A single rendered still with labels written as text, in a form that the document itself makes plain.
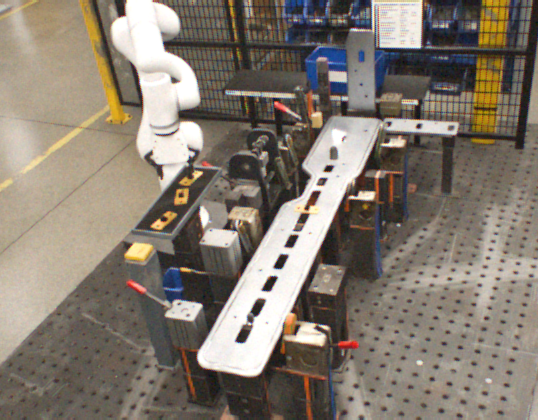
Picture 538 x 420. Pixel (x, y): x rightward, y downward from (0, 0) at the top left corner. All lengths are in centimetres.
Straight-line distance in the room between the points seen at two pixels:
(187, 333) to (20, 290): 216
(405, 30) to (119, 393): 183
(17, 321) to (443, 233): 221
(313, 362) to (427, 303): 68
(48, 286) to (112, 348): 158
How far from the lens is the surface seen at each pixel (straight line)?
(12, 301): 384
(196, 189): 211
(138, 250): 190
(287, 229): 214
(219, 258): 196
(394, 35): 296
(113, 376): 223
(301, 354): 172
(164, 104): 189
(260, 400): 188
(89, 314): 247
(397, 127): 266
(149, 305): 200
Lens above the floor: 228
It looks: 35 degrees down
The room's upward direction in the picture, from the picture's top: 8 degrees counter-clockwise
